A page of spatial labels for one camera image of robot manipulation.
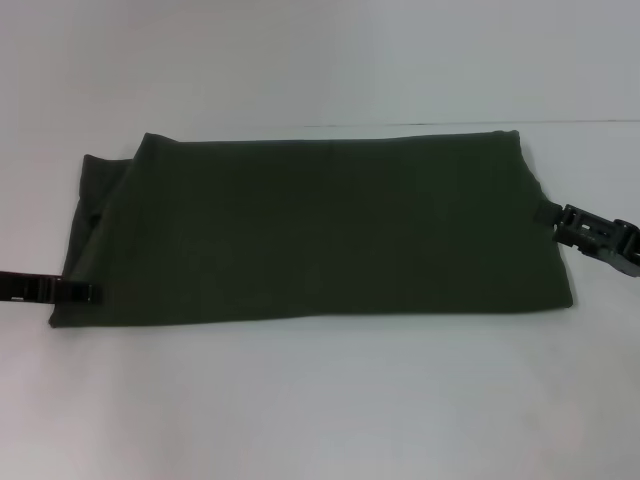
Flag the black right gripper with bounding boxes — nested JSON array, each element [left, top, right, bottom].
[[537, 198, 640, 280]]

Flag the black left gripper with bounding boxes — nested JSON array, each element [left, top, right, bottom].
[[0, 269, 105, 307]]

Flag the dark green FREE! t-shirt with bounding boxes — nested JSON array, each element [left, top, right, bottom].
[[47, 129, 575, 331]]

